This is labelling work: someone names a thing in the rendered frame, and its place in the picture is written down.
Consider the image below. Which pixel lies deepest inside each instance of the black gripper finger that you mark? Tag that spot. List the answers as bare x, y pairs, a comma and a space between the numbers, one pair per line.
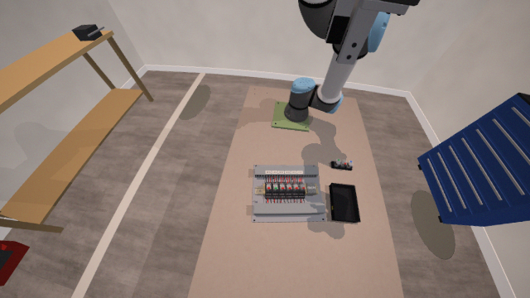
339, 21
362, 22

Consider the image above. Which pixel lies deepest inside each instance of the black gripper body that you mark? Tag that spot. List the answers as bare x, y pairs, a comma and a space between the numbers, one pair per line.
405, 2

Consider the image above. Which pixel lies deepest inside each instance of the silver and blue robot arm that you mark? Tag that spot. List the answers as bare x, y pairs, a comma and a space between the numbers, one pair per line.
304, 91

